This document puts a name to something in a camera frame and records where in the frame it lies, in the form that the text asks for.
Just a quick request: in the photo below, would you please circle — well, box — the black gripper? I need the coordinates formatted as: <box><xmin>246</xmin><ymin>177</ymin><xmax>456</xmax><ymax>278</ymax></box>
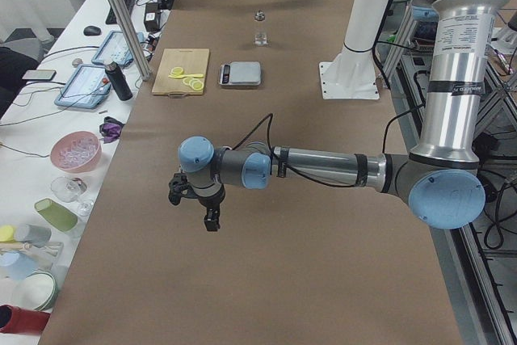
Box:
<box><xmin>168</xmin><ymin>173</ymin><xmax>225</xmax><ymax>232</ymax></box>

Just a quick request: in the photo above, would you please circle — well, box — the glass sauce bottle metal spout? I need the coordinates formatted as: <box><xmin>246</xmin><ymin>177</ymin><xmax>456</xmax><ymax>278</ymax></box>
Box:
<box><xmin>254</xmin><ymin>10</ymin><xmax>268</xmax><ymax>46</ymax></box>

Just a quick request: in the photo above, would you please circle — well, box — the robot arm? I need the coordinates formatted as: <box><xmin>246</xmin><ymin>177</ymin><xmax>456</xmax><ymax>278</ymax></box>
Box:
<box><xmin>169</xmin><ymin>0</ymin><xmax>510</xmax><ymax>232</ymax></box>

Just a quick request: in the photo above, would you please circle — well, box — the green plastic cup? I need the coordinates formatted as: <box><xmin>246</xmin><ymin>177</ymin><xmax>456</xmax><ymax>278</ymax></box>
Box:
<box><xmin>34</xmin><ymin>198</ymin><xmax>78</xmax><ymax>232</ymax></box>

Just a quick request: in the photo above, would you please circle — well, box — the silver digital kitchen scale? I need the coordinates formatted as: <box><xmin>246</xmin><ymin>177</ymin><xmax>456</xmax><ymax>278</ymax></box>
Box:
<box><xmin>218</xmin><ymin>61</ymin><xmax>262</xmax><ymax>88</ymax></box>

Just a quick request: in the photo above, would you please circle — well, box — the grey plastic cup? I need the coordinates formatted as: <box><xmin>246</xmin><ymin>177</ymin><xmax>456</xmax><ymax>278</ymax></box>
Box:
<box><xmin>14</xmin><ymin>224</ymin><xmax>52</xmax><ymax>248</ymax></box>

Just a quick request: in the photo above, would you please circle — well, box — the yellow plastic cup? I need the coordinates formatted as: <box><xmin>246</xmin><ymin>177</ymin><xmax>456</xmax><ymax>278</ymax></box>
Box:
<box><xmin>0</xmin><ymin>225</ymin><xmax>15</xmax><ymax>243</ymax></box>

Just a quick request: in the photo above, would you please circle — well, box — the light blue plastic cup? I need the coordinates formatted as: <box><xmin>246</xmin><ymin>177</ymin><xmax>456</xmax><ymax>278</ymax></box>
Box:
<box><xmin>1</xmin><ymin>250</ymin><xmax>38</xmax><ymax>280</ymax></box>

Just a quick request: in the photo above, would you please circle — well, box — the red cup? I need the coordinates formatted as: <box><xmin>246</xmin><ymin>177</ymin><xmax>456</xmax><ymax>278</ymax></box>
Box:
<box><xmin>1</xmin><ymin>305</ymin><xmax>51</xmax><ymax>335</ymax></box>

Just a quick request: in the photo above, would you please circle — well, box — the purple cloth bundle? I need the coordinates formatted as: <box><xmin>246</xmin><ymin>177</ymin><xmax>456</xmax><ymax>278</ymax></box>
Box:
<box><xmin>99</xmin><ymin>116</ymin><xmax>124</xmax><ymax>144</ymax></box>

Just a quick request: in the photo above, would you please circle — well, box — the pink bowl with ice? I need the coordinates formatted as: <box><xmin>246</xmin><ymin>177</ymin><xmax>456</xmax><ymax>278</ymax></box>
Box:
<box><xmin>50</xmin><ymin>131</ymin><xmax>102</xmax><ymax>174</ymax></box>

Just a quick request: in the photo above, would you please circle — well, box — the yellow plastic knife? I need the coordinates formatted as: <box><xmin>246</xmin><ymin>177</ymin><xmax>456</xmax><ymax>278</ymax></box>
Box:
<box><xmin>168</xmin><ymin>74</ymin><xmax>204</xmax><ymax>79</ymax></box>

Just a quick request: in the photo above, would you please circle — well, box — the wooden cutting board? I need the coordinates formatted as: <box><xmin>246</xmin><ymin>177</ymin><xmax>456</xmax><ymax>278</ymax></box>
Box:
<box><xmin>151</xmin><ymin>48</ymin><xmax>210</xmax><ymax>96</ymax></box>

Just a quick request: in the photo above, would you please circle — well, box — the near teach pendant tablet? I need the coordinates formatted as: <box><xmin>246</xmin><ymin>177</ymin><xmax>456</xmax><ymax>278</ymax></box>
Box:
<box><xmin>54</xmin><ymin>64</ymin><xmax>111</xmax><ymax>109</ymax></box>

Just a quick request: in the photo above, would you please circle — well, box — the teach pendant tablet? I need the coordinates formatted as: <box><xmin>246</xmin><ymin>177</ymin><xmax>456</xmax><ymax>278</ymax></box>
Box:
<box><xmin>54</xmin><ymin>64</ymin><xmax>111</xmax><ymax>109</ymax></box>
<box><xmin>91</xmin><ymin>31</ymin><xmax>132</xmax><ymax>68</ymax></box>

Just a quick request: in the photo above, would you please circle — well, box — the black thermos bottle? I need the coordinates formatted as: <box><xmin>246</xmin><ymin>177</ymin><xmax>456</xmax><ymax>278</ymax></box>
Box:
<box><xmin>103</xmin><ymin>59</ymin><xmax>132</xmax><ymax>101</ymax></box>

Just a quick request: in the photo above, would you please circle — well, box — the far teach pendant tablet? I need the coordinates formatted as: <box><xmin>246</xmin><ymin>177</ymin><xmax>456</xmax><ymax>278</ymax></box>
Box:
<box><xmin>91</xmin><ymin>31</ymin><xmax>132</xmax><ymax>68</ymax></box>

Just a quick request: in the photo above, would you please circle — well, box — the white green rimmed bowl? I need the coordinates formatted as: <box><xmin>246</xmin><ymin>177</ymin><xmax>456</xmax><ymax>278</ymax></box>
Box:
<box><xmin>11</xmin><ymin>271</ymin><xmax>58</xmax><ymax>311</ymax></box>

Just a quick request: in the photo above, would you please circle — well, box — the black power adapter box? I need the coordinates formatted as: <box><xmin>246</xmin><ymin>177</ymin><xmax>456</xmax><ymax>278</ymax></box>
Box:
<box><xmin>144</xmin><ymin>2</ymin><xmax>162</xmax><ymax>32</ymax></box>

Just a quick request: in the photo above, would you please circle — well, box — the black computer mouse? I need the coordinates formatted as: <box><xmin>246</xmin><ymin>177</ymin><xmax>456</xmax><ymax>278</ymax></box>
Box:
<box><xmin>83</xmin><ymin>25</ymin><xmax>102</xmax><ymax>36</ymax></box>

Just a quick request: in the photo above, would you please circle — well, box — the black smartphone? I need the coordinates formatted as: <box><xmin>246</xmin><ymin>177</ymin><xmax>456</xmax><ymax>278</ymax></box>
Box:
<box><xmin>22</xmin><ymin>69</ymin><xmax>57</xmax><ymax>82</ymax></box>

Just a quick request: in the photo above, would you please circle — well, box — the black keyboard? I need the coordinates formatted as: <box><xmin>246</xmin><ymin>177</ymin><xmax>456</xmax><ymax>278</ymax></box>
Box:
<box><xmin>105</xmin><ymin>0</ymin><xmax>139</xmax><ymax>25</ymax></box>

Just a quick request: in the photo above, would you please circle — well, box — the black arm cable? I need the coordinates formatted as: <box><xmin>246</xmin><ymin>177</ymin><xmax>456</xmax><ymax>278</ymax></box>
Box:
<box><xmin>232</xmin><ymin>112</ymin><xmax>360</xmax><ymax>188</ymax></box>

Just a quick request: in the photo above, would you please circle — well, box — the aluminium frame post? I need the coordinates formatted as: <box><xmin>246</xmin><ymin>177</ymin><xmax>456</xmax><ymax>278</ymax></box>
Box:
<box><xmin>108</xmin><ymin>0</ymin><xmax>151</xmax><ymax>81</ymax></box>

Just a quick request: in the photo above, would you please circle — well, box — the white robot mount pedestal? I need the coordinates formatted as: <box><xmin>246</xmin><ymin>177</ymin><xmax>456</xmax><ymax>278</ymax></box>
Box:
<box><xmin>320</xmin><ymin>0</ymin><xmax>389</xmax><ymax>100</ymax></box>

